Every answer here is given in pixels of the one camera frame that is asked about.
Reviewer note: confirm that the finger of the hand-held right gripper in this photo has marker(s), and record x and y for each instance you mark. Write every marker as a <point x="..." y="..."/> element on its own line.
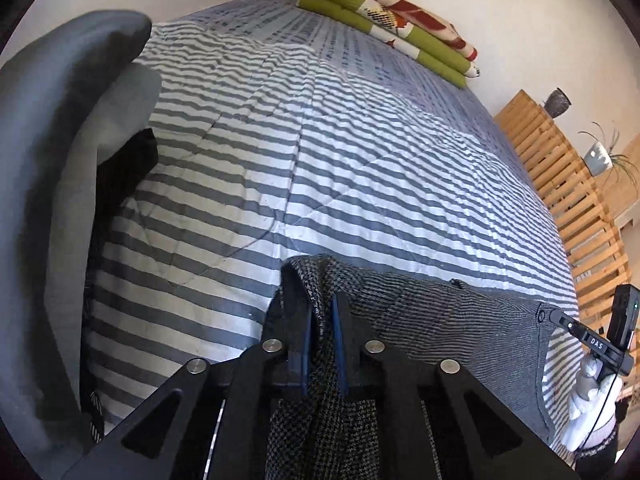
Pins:
<point x="590" y="344"/>

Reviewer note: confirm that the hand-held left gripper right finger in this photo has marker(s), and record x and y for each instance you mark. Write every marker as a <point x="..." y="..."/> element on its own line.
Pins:
<point x="340" y="345"/>

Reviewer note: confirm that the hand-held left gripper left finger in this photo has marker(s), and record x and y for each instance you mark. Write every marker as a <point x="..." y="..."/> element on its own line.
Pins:
<point x="305" y="340"/>

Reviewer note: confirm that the grey button shirt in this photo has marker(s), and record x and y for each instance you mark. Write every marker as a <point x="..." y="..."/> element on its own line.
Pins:
<point x="450" y="320"/>

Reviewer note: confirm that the person's right forearm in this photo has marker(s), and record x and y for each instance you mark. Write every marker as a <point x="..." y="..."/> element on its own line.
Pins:
<point x="605" y="457"/>

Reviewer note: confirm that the person's right hand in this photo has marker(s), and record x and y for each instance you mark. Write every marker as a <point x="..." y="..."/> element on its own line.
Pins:
<point x="595" y="420"/>

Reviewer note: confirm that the potted plant in white pot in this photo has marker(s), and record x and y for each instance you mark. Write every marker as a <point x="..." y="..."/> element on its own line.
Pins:
<point x="600" y="157"/>

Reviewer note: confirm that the grey white striped quilt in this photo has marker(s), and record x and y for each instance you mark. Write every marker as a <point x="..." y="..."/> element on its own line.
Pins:
<point x="325" y="160"/>

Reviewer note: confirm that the dark ceramic vase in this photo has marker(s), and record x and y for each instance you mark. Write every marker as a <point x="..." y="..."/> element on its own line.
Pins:
<point x="557" y="102"/>

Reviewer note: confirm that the black folded garment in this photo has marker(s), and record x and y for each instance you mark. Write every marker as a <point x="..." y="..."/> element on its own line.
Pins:
<point x="125" y="170"/>

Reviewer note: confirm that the light grey folded garment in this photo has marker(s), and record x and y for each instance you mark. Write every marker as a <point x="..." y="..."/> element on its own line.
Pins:
<point x="115" y="115"/>

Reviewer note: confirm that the blue patterned bedsheet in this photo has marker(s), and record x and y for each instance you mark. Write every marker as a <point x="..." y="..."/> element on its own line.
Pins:
<point x="350" y="45"/>

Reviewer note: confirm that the red patterned folded blanket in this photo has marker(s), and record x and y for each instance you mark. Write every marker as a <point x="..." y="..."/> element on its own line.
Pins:
<point x="410" y="12"/>

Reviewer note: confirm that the wooden slatted bed rail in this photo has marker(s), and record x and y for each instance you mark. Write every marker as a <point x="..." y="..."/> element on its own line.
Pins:
<point x="565" y="180"/>

